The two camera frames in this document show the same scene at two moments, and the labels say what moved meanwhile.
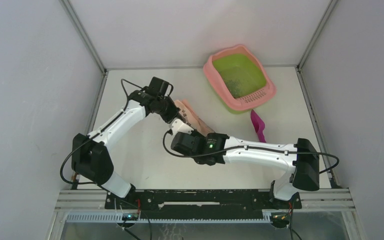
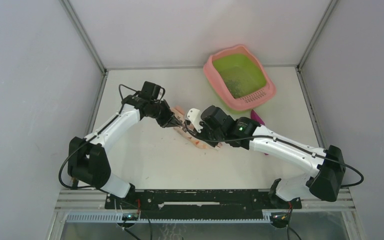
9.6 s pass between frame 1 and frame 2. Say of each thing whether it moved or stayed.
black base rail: stayed
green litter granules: stayed
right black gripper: moved
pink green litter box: stayed
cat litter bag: moved
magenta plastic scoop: stayed
